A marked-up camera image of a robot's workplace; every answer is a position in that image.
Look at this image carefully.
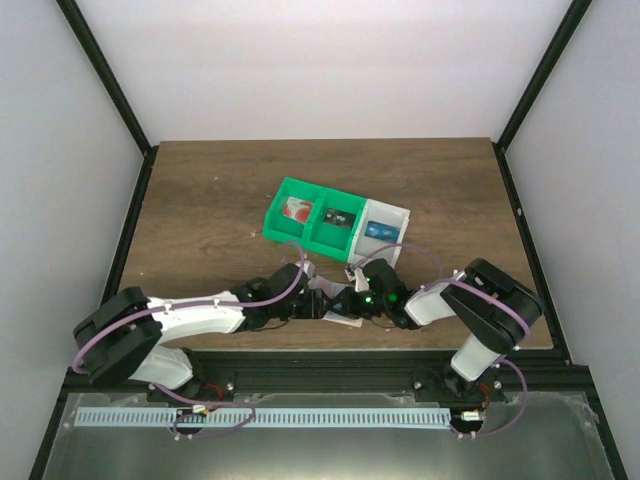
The metal sheet front plate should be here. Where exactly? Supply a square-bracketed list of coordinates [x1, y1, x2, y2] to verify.
[42, 393, 614, 479]

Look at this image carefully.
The middle green plastic bin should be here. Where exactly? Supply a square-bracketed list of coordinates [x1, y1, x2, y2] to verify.
[303, 188, 366, 262]

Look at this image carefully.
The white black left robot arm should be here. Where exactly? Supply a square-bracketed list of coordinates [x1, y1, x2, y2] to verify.
[72, 261, 336, 404]

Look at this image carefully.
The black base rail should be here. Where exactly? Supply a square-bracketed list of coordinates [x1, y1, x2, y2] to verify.
[64, 350, 595, 402]

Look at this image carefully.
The black frame post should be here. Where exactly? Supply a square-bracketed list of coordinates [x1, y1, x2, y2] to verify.
[56, 0, 153, 156]
[493, 0, 592, 154]

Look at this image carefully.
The left green plastic bin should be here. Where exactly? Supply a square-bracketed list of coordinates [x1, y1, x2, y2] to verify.
[263, 177, 327, 250]

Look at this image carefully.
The light blue slotted cable duct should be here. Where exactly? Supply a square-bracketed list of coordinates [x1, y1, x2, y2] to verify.
[73, 407, 451, 430]

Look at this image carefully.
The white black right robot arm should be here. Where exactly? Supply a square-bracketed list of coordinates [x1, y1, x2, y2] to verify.
[322, 258, 544, 403]

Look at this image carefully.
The black left frame post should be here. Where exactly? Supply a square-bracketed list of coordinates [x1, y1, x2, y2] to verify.
[56, 0, 153, 156]

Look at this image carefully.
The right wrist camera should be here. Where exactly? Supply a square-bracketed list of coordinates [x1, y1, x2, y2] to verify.
[345, 266, 370, 293]

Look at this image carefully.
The beige leather card holder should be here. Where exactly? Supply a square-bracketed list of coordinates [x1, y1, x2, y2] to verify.
[309, 276, 363, 329]

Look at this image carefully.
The green plastic bin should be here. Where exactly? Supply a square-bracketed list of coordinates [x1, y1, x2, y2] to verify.
[303, 188, 366, 262]
[263, 177, 327, 250]

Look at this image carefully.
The blue VIP credit card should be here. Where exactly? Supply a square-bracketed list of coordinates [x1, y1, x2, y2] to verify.
[364, 220, 400, 243]

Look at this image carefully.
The white plastic bin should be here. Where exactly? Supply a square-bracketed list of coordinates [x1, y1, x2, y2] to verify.
[347, 199, 410, 267]

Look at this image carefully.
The black VIP credit card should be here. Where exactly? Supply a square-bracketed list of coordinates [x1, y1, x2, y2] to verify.
[323, 208, 356, 229]

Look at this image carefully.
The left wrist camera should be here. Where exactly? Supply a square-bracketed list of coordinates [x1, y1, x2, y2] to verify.
[302, 259, 316, 281]

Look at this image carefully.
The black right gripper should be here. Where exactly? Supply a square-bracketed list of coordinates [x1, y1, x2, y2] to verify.
[330, 288, 390, 323]

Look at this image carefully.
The black right frame post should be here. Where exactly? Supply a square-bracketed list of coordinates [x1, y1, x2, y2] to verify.
[493, 0, 592, 154]

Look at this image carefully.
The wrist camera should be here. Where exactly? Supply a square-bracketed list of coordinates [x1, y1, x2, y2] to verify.
[302, 259, 316, 281]
[345, 266, 370, 293]

